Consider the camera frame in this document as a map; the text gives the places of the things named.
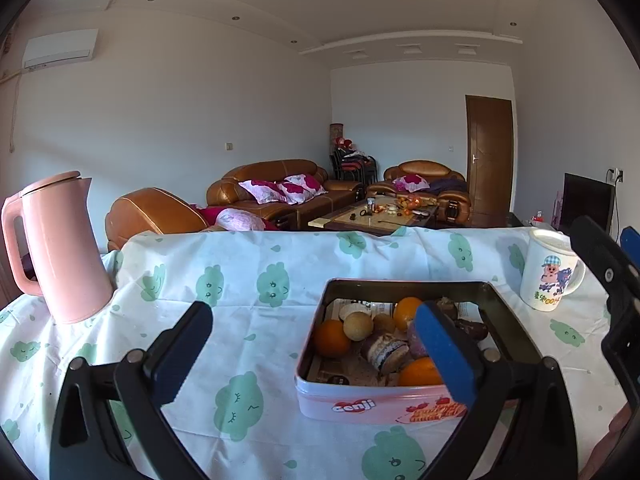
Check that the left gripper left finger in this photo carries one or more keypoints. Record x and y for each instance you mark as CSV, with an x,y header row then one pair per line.
x,y
86,442

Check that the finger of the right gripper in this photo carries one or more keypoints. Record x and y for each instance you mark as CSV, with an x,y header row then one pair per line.
x,y
619,277
630,243

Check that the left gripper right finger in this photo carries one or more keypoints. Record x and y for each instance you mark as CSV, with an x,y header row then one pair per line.
x,y
541,440

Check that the orange fruit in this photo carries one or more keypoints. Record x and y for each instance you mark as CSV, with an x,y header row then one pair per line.
x,y
330,340
405,311
420,373

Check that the small yellow-brown fruit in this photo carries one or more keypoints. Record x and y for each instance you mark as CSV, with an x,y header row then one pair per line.
x,y
358,326

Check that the dark purple passion fruit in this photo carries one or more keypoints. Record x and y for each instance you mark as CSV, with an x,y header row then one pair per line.
x,y
448,307

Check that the small brown round fruit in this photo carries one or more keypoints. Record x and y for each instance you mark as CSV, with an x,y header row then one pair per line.
x,y
384,323

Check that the black television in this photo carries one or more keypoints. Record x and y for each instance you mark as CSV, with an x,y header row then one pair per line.
x,y
586,197

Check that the white cartoon mug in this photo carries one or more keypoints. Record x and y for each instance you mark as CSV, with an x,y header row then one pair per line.
x,y
552,270

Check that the dark red date fruit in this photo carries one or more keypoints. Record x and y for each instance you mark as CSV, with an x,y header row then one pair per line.
x,y
477,331

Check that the cloud print tablecloth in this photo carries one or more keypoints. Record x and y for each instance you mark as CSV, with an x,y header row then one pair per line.
x,y
237,413

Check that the light purple passion fruit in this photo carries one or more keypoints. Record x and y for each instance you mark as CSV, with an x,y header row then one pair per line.
x,y
416,346

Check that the pink electric kettle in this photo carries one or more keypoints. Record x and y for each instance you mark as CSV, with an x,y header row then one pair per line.
x,y
51,247

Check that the pink Genji tin box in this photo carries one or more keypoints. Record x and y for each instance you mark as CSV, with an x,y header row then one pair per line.
x,y
363,362

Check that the brown wooden door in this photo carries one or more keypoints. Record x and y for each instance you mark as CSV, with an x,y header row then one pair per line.
x,y
490,158

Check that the brown leather far armchair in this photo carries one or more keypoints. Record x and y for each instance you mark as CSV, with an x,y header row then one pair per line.
x,y
431,180

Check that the brown leather armchair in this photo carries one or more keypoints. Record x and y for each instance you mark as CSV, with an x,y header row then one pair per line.
x,y
157,211
431,180

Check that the small yogurt cup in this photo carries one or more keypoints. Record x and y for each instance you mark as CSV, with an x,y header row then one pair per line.
x,y
354,307

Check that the brown leather near armchair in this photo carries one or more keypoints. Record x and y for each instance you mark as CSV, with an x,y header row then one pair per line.
x,y
157,211

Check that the pink floral armchair pillow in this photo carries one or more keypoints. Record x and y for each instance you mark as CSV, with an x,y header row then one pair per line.
x,y
410,183

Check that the light pink cushion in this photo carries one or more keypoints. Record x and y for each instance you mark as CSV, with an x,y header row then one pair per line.
x,y
238,220

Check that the wooden coffee table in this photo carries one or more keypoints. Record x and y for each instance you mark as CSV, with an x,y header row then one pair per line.
x,y
379,215

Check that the brown leather long sofa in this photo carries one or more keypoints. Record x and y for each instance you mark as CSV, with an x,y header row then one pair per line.
x,y
227,192

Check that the pink floral pillow left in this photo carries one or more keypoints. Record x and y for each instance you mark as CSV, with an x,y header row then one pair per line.
x,y
264,192

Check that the stacked dark chairs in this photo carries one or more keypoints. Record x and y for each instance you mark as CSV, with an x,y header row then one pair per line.
x,y
354,166

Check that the pink floral pillow right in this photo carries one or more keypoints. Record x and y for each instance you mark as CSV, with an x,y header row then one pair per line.
x,y
301,188

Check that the white wall air conditioner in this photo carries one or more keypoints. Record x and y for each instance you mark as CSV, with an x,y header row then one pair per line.
x,y
61,48

